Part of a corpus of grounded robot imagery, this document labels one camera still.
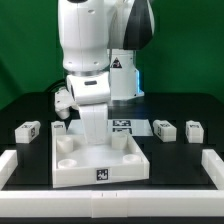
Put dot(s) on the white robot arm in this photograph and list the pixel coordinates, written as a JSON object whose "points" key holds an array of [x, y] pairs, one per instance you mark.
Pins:
{"points": [[89, 30]]}

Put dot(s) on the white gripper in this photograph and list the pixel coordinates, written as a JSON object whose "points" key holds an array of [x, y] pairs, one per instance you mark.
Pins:
{"points": [[86, 90]]}

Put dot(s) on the white U-shaped fence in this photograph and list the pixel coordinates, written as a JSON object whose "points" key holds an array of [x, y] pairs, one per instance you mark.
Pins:
{"points": [[123, 203]]}

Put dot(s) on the white square tabletop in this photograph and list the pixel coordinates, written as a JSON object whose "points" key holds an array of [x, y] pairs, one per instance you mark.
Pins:
{"points": [[119, 159]]}

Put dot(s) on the white sheet with tags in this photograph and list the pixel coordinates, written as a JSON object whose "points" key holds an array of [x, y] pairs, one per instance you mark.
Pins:
{"points": [[136, 127]]}

